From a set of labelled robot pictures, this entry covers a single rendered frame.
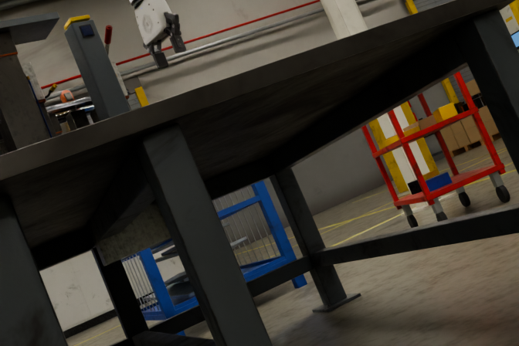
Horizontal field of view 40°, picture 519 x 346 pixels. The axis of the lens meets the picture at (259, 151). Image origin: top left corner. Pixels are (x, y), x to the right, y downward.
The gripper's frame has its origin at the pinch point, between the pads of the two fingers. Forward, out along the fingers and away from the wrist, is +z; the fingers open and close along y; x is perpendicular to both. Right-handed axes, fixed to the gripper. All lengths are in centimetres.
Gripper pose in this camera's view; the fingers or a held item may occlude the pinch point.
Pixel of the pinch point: (171, 56)
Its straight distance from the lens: 180.5
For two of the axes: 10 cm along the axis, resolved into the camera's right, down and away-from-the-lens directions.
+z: 3.9, 9.2, -1.0
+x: 7.3, -2.4, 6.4
